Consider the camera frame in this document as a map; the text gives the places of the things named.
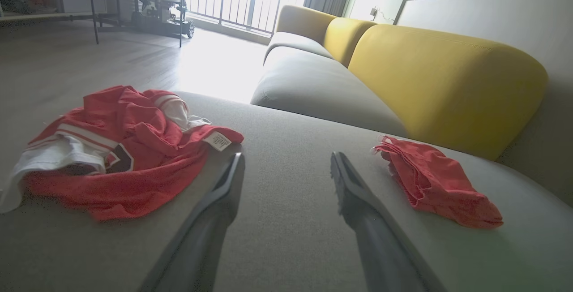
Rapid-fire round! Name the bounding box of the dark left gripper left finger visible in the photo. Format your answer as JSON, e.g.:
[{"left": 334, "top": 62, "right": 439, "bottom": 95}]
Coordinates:
[{"left": 139, "top": 152, "right": 246, "bottom": 292}]

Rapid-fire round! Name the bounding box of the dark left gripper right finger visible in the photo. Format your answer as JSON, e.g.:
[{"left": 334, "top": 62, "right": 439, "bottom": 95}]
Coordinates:
[{"left": 330, "top": 151, "right": 448, "bottom": 292}]

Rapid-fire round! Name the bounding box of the red white striped garment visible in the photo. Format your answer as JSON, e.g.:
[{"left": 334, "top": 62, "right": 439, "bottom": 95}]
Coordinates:
[{"left": 0, "top": 85, "right": 244, "bottom": 221}]

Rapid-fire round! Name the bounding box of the large grey sofa seat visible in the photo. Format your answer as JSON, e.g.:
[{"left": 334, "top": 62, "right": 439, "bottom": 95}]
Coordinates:
[{"left": 0, "top": 90, "right": 573, "bottom": 292}]

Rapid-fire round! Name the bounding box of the small plain red cloth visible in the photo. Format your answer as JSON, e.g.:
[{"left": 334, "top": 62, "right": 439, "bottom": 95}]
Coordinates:
[{"left": 374, "top": 135, "right": 504, "bottom": 230}]

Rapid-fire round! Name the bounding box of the large yellow sofa backrest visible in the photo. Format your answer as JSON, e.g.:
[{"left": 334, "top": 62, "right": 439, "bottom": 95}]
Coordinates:
[{"left": 348, "top": 24, "right": 549, "bottom": 160}]

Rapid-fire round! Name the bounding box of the long grey sofa seat cushion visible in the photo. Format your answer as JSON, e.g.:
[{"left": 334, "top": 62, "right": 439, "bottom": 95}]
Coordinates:
[{"left": 251, "top": 46, "right": 408, "bottom": 138}]

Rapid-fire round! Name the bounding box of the small yellow sofa backrest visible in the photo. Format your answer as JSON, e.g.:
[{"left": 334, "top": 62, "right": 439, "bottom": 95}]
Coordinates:
[{"left": 323, "top": 17, "right": 376, "bottom": 68}]

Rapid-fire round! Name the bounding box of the short grey sofa seat cushion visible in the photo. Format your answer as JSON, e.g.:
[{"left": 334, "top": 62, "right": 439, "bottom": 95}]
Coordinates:
[{"left": 264, "top": 31, "right": 334, "bottom": 60}]

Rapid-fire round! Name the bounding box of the wheeled machine behind table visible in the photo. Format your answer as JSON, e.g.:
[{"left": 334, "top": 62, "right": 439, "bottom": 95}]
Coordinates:
[{"left": 132, "top": 0, "right": 195, "bottom": 39}]

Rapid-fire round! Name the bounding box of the curved yellow sofa end backrest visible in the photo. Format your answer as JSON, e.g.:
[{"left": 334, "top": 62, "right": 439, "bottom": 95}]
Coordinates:
[{"left": 275, "top": 5, "right": 337, "bottom": 45}]

